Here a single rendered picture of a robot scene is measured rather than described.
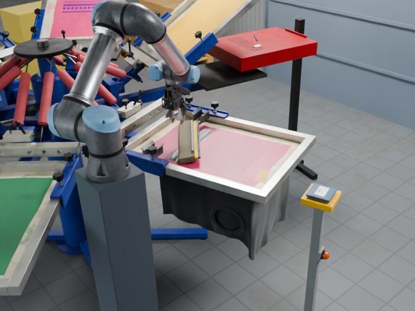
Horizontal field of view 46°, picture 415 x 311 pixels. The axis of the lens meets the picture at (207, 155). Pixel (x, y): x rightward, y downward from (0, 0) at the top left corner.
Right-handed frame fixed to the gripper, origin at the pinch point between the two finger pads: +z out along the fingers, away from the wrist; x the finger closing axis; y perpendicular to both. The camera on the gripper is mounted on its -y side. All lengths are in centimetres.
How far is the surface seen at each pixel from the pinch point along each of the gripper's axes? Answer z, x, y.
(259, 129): 8.5, 31.6, -25.3
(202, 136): 10.0, 9.2, -7.6
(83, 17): -19, -128, -75
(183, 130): 7.5, -0.3, -4.5
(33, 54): -26, -78, 13
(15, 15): 22, -330, -179
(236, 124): 8.6, 19.0, -25.3
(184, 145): 7.5, 8.7, 8.4
